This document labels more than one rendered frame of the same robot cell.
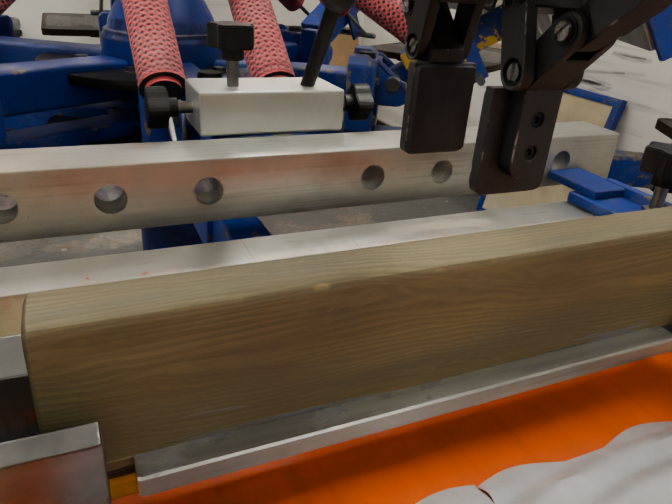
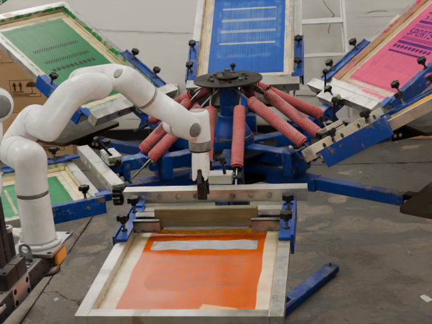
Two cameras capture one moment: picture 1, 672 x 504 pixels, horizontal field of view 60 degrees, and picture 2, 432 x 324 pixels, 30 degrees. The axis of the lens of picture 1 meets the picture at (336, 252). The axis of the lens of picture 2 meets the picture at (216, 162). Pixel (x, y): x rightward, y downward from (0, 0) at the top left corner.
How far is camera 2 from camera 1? 2.58 m
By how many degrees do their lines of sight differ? 32
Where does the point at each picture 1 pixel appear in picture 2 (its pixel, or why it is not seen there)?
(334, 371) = (188, 220)
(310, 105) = (223, 178)
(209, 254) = not seen: hidden behind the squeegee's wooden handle
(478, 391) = (207, 227)
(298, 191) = (215, 197)
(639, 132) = not seen: outside the picture
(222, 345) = (173, 214)
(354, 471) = (192, 237)
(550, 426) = (225, 238)
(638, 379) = (249, 236)
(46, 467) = (154, 223)
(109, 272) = not seen: hidden behind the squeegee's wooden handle
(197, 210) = (193, 200)
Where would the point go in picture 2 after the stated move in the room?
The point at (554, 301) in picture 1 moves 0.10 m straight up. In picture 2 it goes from (222, 216) to (220, 189)
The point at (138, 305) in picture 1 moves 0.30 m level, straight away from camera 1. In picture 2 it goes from (164, 208) to (184, 177)
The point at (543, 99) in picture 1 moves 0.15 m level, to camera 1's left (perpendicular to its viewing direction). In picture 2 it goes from (201, 190) to (165, 184)
